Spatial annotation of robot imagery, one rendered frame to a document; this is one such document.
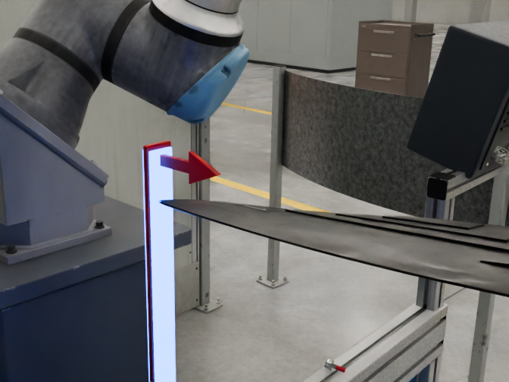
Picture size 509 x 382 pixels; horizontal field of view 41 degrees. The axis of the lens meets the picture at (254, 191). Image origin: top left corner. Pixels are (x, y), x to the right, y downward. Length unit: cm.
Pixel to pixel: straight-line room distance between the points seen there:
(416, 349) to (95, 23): 60
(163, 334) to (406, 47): 666
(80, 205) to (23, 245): 8
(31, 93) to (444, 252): 59
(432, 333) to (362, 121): 150
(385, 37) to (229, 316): 488
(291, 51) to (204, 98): 978
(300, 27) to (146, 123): 810
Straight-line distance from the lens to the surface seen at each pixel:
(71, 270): 79
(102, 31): 85
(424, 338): 101
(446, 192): 96
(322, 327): 277
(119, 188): 242
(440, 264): 33
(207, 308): 285
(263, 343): 264
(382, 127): 239
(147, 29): 84
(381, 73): 730
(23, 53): 85
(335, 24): 1017
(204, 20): 80
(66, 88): 84
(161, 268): 54
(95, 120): 231
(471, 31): 99
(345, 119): 251
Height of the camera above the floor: 131
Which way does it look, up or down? 17 degrees down
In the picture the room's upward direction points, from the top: 1 degrees clockwise
